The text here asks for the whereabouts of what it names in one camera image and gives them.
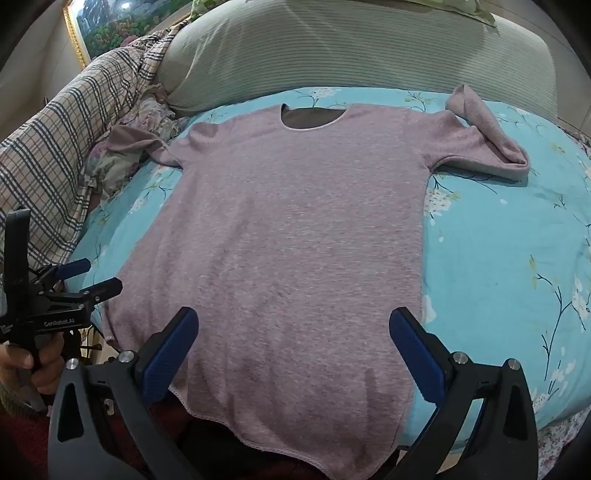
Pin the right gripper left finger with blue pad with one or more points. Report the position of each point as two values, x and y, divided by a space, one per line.
163 353

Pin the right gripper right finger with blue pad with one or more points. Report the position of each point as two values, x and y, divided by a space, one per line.
425 356

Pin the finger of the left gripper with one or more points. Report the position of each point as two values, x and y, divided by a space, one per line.
71 269
102 291

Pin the mauve knit sweater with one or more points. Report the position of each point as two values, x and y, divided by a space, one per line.
294 245

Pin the person's left hand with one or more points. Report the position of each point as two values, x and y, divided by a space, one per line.
22 380

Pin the floral patterned cloth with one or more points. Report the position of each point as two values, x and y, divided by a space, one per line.
119 153

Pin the plaid checked blanket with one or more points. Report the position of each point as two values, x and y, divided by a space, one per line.
42 161

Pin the framed landscape painting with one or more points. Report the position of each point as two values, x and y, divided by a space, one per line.
97 26

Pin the grey-green striped pillow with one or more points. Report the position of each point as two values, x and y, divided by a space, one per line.
247 49

